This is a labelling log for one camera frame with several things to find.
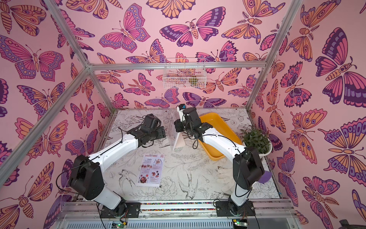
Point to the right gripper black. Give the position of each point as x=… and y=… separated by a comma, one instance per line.
x=178, y=126

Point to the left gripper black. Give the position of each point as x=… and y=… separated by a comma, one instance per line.
x=161, y=132

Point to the clear acrylic menu holder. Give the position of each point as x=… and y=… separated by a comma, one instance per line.
x=176, y=140

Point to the old red menu sheet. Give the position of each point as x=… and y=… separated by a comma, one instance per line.
x=151, y=170

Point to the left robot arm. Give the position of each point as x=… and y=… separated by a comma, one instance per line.
x=87, y=172

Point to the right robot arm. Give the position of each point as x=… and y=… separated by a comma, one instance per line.
x=247, y=165

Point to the yellow plastic tray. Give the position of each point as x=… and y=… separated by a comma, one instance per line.
x=221, y=141

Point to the green potted plant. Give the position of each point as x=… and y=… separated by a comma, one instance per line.
x=255, y=138

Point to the purple pink spatula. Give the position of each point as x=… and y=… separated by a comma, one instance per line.
x=265, y=177

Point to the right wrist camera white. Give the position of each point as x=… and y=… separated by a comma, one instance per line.
x=180, y=110

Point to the white wire basket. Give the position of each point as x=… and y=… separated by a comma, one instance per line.
x=184, y=73

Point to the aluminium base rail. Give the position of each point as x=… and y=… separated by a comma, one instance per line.
x=191, y=214

